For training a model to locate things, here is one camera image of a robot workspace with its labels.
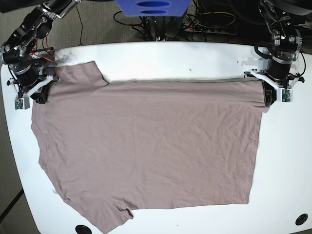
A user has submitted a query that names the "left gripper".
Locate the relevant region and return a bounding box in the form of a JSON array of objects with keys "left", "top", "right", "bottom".
[{"left": 244, "top": 58, "right": 305, "bottom": 107}]

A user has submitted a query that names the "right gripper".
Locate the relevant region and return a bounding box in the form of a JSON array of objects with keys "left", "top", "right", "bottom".
[{"left": 7, "top": 64, "right": 60, "bottom": 104}]

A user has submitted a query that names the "mauve T-shirt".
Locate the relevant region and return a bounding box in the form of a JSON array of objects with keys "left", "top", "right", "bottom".
[{"left": 31, "top": 62, "right": 268, "bottom": 234}]

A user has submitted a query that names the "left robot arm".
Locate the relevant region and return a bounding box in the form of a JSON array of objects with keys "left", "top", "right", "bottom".
[{"left": 246, "top": 0, "right": 312, "bottom": 106}]

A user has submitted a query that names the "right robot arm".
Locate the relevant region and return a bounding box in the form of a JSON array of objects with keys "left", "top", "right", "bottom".
[{"left": 0, "top": 0, "right": 79, "bottom": 110}]

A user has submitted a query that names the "black table grommet right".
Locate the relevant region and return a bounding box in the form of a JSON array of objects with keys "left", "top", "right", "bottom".
[{"left": 295, "top": 214, "right": 308, "bottom": 226}]

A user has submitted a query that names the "black table grommet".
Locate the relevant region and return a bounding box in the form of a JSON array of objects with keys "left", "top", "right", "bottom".
[
  {"left": 295, "top": 214, "right": 308, "bottom": 226},
  {"left": 75, "top": 225, "right": 92, "bottom": 234}
]

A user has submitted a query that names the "black table grommet left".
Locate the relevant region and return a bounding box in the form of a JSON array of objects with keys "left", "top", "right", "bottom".
[{"left": 75, "top": 225, "right": 92, "bottom": 234}]

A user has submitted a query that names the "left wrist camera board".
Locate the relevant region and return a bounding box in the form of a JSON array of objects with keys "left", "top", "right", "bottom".
[{"left": 276, "top": 88, "right": 293, "bottom": 102}]

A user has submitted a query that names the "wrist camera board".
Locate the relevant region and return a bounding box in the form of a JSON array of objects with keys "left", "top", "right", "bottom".
[
  {"left": 14, "top": 97, "right": 30, "bottom": 110},
  {"left": 276, "top": 88, "right": 293, "bottom": 102}
]

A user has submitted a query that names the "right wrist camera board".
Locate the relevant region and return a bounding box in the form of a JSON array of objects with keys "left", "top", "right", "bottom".
[{"left": 14, "top": 97, "right": 30, "bottom": 110}]

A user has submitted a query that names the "yellow cable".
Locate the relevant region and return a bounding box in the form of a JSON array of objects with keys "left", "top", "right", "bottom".
[{"left": 185, "top": 11, "right": 236, "bottom": 27}]

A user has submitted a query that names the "blue plastic mount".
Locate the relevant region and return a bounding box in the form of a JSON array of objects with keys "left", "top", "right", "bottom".
[{"left": 115, "top": 0, "right": 191, "bottom": 17}]

